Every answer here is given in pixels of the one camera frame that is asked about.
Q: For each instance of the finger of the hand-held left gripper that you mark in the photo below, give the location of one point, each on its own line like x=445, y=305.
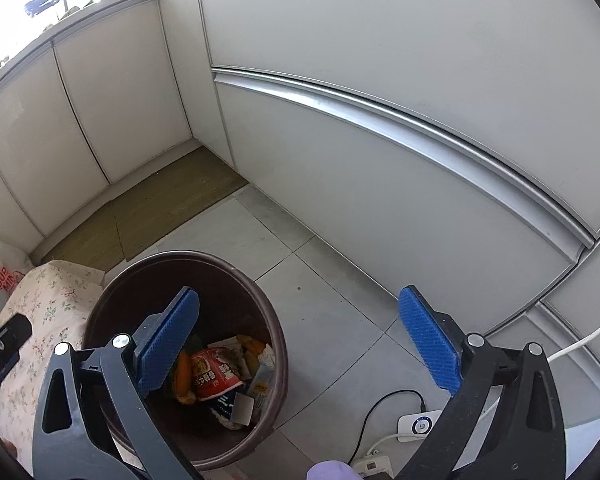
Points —
x=0, y=360

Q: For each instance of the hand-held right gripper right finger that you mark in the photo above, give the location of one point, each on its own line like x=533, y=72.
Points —
x=427, y=340

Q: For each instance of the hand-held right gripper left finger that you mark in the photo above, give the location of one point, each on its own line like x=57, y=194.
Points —
x=170, y=335

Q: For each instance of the orange snack wrapper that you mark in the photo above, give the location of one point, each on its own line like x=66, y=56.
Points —
x=184, y=375

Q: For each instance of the red instant noodle cup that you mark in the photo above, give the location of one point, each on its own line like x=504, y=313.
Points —
x=215, y=372

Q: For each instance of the yellow snack wrapper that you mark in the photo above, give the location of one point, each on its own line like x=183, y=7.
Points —
x=252, y=346

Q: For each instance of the brown trash bin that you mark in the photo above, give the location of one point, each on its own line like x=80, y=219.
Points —
x=240, y=285

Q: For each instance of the blue cardboard box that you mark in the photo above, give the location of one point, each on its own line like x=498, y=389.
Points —
x=225, y=412

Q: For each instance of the white tissue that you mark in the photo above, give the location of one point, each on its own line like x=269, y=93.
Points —
x=266, y=355

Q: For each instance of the white plastic shopping bag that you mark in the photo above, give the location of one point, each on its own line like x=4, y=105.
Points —
x=5, y=280

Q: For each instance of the floral tablecloth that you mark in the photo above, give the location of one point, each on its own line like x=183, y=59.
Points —
x=55, y=300

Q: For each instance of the white plug adapter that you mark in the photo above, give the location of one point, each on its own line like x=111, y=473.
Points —
x=420, y=425

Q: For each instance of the brown floor mat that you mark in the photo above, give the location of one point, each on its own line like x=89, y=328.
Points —
x=170, y=200

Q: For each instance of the white power strip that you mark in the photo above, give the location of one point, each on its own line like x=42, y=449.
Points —
x=375, y=467

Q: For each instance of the lilac cloth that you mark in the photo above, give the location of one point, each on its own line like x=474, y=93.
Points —
x=330, y=472

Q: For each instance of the white cabinet row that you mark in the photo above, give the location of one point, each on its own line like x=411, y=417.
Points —
x=380, y=35

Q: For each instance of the dark folding rack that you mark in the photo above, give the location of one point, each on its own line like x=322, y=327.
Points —
x=45, y=2

